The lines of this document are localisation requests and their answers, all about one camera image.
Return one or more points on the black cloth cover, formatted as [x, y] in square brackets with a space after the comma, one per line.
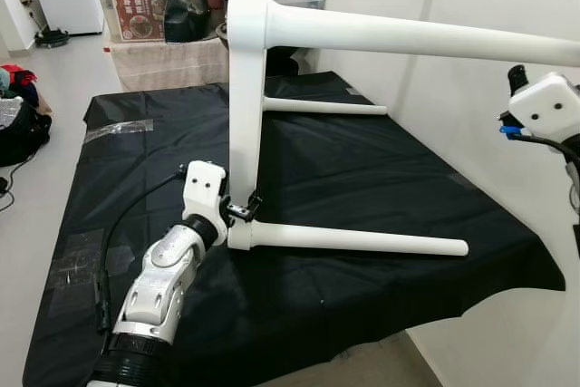
[317, 178]

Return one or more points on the red cloth item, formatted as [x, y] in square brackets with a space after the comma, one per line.
[18, 74]

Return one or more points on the white plastic bag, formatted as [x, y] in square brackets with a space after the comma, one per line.
[7, 111]

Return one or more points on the black wok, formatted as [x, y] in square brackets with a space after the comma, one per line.
[288, 61]

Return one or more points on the crumpled clear plastic bag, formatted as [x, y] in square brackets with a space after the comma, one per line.
[82, 260]

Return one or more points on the white plastic table top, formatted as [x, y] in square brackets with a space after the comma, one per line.
[243, 88]

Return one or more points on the white plastic table leg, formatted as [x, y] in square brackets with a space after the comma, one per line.
[408, 38]
[326, 108]
[362, 240]

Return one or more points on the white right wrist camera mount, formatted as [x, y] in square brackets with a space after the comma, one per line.
[544, 106]

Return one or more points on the beige cloth covered table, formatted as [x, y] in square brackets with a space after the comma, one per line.
[168, 65]

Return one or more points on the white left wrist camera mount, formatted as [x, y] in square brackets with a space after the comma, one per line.
[204, 188]

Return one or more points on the black mop head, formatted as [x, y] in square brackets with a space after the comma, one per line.
[52, 38]

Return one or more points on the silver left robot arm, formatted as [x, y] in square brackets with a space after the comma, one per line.
[159, 278]

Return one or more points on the flat clear plastic strip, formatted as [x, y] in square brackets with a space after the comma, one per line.
[118, 129]

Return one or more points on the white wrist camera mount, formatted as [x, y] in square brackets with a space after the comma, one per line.
[544, 106]
[204, 188]

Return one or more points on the open black suitcase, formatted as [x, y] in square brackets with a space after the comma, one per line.
[23, 133]

